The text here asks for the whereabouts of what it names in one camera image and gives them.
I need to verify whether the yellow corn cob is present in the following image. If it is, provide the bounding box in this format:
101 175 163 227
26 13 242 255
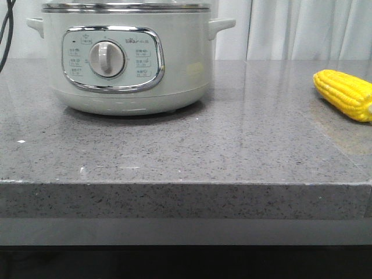
313 69 371 123

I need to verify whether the glass pot lid with knob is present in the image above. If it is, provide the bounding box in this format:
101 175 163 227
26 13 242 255
41 1 211 13

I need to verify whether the pale green electric cooking pot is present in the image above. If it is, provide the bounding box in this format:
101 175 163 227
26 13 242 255
27 11 236 116

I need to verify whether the white pleated curtain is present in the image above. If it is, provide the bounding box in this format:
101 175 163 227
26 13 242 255
9 1 371 60

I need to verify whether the black cable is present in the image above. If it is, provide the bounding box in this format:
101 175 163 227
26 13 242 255
0 0 17 72

